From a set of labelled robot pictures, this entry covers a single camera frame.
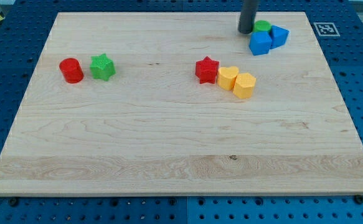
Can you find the red star block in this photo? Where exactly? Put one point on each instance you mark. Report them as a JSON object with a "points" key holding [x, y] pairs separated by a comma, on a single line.
{"points": [[207, 70]]}

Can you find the green star block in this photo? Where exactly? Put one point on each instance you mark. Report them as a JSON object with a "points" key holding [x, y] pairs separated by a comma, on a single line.
{"points": [[102, 67]]}

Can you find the wooden board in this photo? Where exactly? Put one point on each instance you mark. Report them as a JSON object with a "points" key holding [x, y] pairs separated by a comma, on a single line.
{"points": [[153, 130]]}

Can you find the yellow heart block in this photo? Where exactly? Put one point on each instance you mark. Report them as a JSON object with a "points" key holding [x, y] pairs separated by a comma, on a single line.
{"points": [[227, 76]]}

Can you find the yellow hexagon block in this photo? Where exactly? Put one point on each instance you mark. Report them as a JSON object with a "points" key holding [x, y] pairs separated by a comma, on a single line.
{"points": [[244, 85]]}

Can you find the blue cube block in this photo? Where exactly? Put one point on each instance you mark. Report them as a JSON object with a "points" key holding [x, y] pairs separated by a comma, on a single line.
{"points": [[260, 43]]}

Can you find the green cylinder block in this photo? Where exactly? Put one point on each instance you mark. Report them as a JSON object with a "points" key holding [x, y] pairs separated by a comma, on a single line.
{"points": [[262, 26]]}

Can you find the red cylinder block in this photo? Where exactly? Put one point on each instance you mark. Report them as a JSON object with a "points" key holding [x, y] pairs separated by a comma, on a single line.
{"points": [[71, 70]]}

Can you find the blue triangular block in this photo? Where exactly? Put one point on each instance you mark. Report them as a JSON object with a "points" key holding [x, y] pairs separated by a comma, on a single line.
{"points": [[279, 36]]}

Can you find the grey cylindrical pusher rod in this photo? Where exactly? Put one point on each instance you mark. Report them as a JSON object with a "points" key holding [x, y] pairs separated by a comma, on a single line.
{"points": [[247, 16]]}

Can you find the white fiducial marker tag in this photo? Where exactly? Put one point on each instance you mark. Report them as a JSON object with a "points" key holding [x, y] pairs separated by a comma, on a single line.
{"points": [[326, 29]]}

